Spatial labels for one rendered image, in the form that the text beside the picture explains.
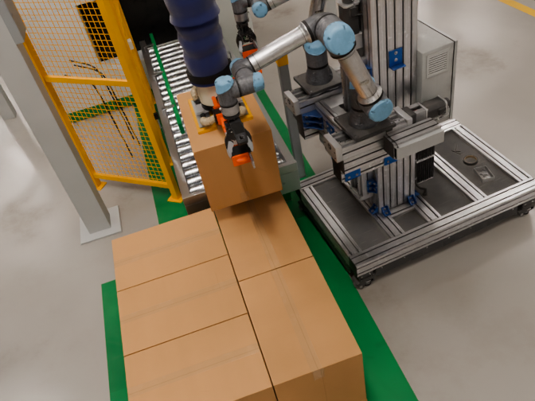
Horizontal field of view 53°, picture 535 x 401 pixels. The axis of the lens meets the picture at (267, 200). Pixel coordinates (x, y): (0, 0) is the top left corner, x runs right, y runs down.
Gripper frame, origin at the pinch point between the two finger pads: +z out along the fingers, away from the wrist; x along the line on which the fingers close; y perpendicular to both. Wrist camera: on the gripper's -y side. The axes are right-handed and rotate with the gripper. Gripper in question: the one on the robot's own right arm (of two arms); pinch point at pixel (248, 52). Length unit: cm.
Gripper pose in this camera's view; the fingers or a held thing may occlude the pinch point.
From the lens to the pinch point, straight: 314.2
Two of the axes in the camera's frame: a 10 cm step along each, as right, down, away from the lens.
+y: 2.6, 6.3, -7.3
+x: 9.5, -3.1, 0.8
